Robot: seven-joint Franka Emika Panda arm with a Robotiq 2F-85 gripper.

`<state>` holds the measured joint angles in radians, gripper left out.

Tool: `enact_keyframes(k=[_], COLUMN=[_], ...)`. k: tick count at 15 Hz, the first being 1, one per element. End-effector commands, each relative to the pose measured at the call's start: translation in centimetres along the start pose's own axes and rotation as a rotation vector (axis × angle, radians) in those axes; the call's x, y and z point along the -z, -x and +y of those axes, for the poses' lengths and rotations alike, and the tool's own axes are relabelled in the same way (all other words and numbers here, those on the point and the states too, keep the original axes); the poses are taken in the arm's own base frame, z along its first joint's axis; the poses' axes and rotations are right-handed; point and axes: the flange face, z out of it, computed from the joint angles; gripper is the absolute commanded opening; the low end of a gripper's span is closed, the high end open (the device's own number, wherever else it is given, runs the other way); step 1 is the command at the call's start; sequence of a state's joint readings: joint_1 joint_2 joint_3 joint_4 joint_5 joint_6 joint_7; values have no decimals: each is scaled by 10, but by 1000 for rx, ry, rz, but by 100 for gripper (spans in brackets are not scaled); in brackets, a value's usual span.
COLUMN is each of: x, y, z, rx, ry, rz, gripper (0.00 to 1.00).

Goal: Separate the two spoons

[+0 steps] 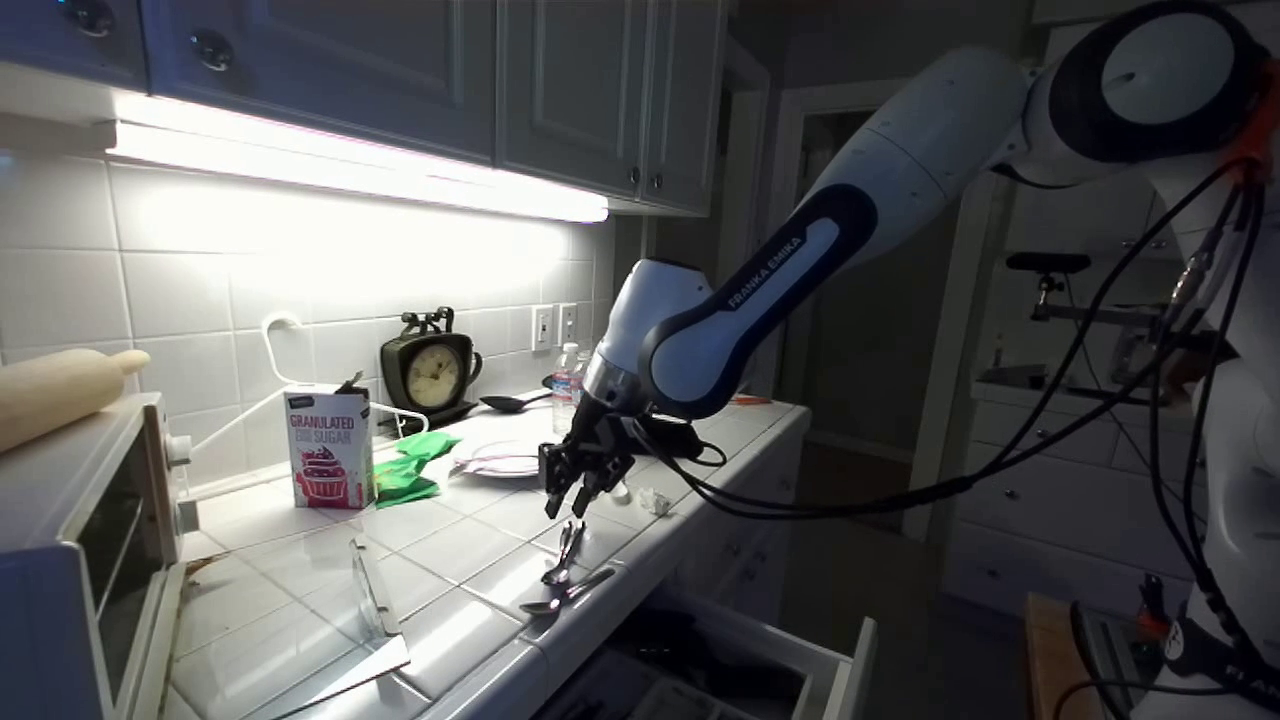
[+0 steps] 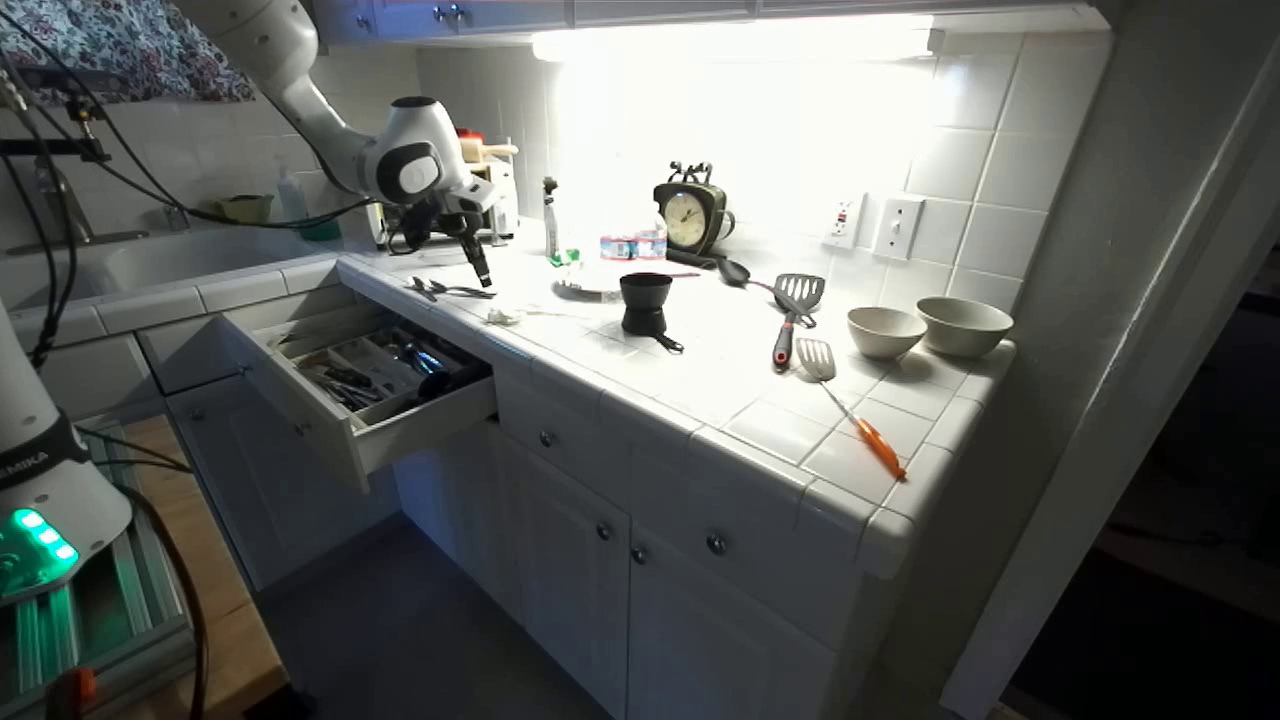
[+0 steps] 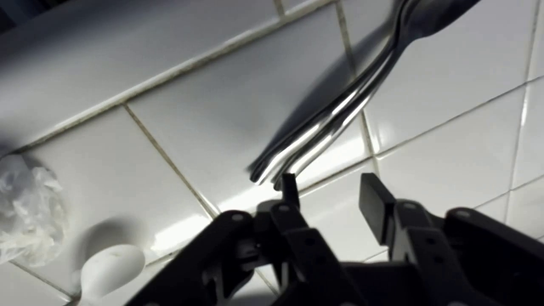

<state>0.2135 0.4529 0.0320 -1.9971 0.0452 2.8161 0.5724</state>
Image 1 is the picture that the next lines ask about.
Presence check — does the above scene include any wooden rolling pin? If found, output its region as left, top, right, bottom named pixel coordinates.
left=0, top=343, right=157, bottom=456

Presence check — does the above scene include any metal spoon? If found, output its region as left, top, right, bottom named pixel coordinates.
left=538, top=517, right=593, bottom=615

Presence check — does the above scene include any open white cutlery drawer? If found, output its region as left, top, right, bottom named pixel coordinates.
left=529, top=590, right=886, bottom=720

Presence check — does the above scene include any white carton with red print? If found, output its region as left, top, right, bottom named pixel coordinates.
left=281, top=381, right=379, bottom=512

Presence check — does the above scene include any blue-grey upper wall cabinet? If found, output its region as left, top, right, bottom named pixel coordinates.
left=0, top=0, right=734, bottom=221

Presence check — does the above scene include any white toaster oven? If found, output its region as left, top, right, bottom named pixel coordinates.
left=0, top=389, right=190, bottom=720

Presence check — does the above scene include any white plate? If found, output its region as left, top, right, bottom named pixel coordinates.
left=450, top=435, right=554, bottom=489

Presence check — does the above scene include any thin metal wire utensil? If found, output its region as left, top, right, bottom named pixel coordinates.
left=344, top=534, right=404, bottom=643

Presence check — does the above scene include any small clear plastic container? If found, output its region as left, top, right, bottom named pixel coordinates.
left=547, top=341, right=593, bottom=405

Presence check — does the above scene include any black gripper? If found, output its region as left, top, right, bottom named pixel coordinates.
left=538, top=399, right=645, bottom=523

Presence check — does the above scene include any under-cabinet strip light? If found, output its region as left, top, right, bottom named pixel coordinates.
left=95, top=87, right=616, bottom=229

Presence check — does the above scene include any white power cable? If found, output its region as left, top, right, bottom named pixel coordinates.
left=186, top=307, right=441, bottom=465

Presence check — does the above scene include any dark round cabinet knob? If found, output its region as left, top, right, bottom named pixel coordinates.
left=186, top=24, right=239, bottom=79
left=57, top=0, right=122, bottom=42

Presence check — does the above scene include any green cloth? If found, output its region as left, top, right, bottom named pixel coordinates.
left=370, top=430, right=464, bottom=507

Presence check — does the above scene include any black base cable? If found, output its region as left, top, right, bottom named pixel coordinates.
left=1064, top=171, right=1280, bottom=713

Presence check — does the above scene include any black twin-bell alarm clock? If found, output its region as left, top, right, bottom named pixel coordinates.
left=375, top=305, right=490, bottom=434

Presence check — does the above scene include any black metal bar mount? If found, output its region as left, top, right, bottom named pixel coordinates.
left=1000, top=247, right=1240, bottom=364

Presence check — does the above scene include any black ladle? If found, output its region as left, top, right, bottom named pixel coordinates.
left=475, top=383, right=560, bottom=419

